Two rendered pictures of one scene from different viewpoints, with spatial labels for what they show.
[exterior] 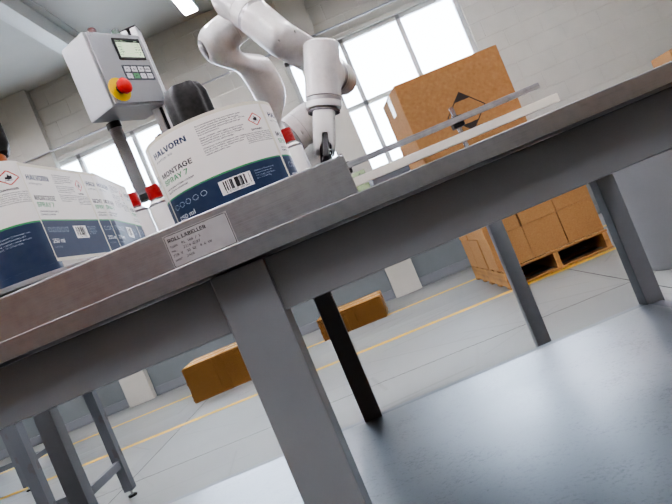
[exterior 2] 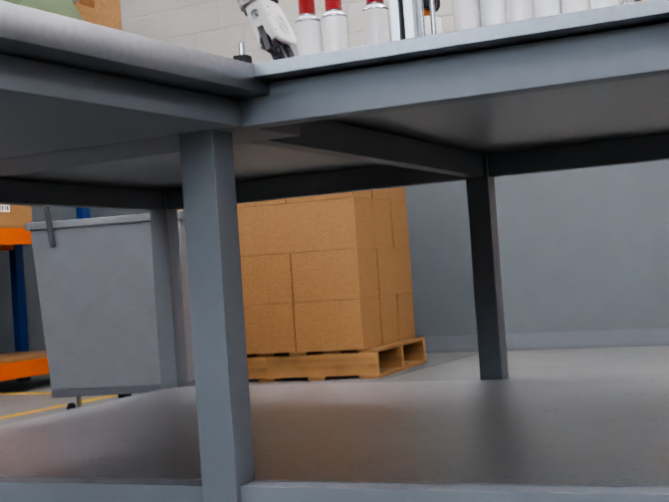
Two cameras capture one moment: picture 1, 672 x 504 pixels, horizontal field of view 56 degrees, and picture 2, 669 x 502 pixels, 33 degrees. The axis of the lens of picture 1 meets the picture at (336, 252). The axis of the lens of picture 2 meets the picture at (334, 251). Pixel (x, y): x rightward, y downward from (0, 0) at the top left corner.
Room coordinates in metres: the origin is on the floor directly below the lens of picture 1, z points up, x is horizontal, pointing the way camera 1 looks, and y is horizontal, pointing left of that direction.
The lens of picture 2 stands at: (3.52, 0.97, 0.52)
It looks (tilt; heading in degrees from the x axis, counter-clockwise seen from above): 1 degrees up; 205
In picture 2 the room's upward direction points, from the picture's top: 4 degrees counter-clockwise
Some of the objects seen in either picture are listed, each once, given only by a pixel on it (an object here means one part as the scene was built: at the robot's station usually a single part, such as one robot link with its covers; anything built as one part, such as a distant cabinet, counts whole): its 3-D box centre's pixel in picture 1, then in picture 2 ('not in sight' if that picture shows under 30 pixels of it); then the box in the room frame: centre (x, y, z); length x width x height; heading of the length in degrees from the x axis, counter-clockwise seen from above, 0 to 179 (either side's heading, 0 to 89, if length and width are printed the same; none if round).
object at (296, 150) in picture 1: (300, 170); (309, 49); (1.46, 0.00, 0.98); 0.05 x 0.05 x 0.20
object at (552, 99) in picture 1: (339, 188); not in sight; (1.43, -0.06, 0.90); 1.07 x 0.01 x 0.02; 90
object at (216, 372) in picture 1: (226, 367); not in sight; (5.62, 1.30, 0.16); 0.64 x 0.53 x 0.31; 91
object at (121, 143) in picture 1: (129, 162); not in sight; (1.57, 0.39, 1.18); 0.04 x 0.04 x 0.21
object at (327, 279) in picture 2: not in sight; (290, 244); (-1.92, -1.78, 0.70); 1.20 x 0.83 x 1.39; 93
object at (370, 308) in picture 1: (353, 314); not in sight; (6.05, 0.08, 0.10); 0.64 x 0.52 x 0.20; 84
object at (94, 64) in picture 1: (116, 77); not in sight; (1.55, 0.33, 1.38); 0.17 x 0.10 x 0.19; 145
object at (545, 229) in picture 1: (515, 214); not in sight; (5.11, -1.47, 0.45); 1.20 x 0.83 x 0.89; 178
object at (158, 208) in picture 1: (168, 226); (467, 22); (1.47, 0.34, 0.98); 0.05 x 0.05 x 0.20
